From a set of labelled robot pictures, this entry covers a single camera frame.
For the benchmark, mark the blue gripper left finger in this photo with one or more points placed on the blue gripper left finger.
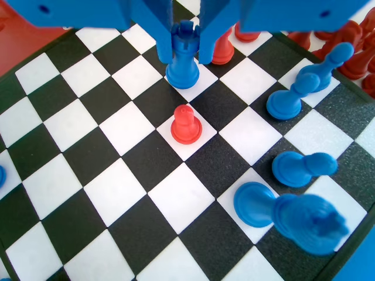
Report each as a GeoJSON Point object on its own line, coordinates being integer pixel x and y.
{"type": "Point", "coordinates": [158, 29]}

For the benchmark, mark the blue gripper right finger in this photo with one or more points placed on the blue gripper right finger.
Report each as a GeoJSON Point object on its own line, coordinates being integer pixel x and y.
{"type": "Point", "coordinates": [211, 29]}

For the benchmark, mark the blue chess pawn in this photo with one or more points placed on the blue chess pawn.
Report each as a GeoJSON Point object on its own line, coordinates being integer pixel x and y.
{"type": "Point", "coordinates": [293, 169]}
{"type": "Point", "coordinates": [284, 105]}
{"type": "Point", "coordinates": [2, 177]}
{"type": "Point", "coordinates": [322, 70]}

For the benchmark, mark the red chess rook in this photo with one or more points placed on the red chess rook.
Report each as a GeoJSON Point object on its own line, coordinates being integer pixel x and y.
{"type": "Point", "coordinates": [340, 35]}

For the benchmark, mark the blue tall piece back row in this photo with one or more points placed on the blue tall piece back row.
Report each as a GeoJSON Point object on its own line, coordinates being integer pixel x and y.
{"type": "Point", "coordinates": [263, 205]}

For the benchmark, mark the black and white chessboard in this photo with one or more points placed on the black and white chessboard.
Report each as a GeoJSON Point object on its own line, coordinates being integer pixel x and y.
{"type": "Point", "coordinates": [117, 175]}

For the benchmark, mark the red base plate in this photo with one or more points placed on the red base plate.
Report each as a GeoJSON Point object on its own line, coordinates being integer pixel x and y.
{"type": "Point", "coordinates": [29, 44]}

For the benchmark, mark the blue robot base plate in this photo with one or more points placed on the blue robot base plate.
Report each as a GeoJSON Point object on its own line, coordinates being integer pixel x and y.
{"type": "Point", "coordinates": [357, 263]}

